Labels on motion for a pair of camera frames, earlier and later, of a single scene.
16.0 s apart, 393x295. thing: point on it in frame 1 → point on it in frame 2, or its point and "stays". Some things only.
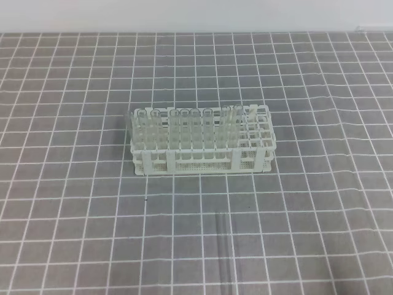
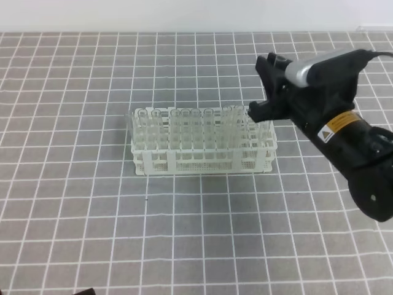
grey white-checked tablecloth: x=75 y=220 stays
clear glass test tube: x=220 y=247 → x=264 y=133
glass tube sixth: x=208 y=129 stays
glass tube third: x=174 y=130 stays
